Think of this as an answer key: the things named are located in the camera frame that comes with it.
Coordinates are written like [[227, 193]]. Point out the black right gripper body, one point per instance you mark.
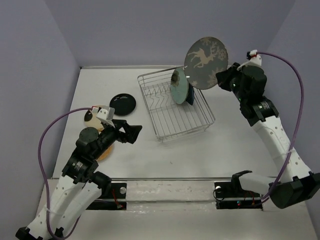
[[236, 84]]

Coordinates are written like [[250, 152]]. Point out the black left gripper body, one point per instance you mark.
[[109, 136]]

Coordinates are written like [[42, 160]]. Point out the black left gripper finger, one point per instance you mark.
[[132, 132], [119, 124]]

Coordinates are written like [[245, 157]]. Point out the black round plate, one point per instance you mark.
[[123, 104]]

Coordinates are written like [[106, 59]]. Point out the grey deer plate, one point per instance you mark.
[[204, 59]]

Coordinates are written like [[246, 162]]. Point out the dark blue patterned plate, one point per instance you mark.
[[191, 95]]

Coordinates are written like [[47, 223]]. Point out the teal flower plate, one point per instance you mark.
[[179, 86]]

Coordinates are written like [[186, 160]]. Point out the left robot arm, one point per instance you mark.
[[80, 183]]

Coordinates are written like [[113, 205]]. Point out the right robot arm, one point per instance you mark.
[[295, 182]]

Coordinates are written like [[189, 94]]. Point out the round bamboo wooden plate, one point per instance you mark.
[[106, 153]]

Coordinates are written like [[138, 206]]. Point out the cream plate with black mark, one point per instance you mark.
[[91, 120]]

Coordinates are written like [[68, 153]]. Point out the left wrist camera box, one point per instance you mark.
[[105, 115]]

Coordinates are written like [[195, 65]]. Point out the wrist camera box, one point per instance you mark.
[[253, 59], [105, 115]]

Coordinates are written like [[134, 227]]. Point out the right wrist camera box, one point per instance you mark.
[[253, 59]]

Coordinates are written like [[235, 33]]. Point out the steel wire dish rack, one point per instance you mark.
[[169, 119]]

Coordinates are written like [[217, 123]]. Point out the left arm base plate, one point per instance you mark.
[[112, 200]]

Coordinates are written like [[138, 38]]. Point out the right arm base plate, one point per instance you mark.
[[228, 198]]

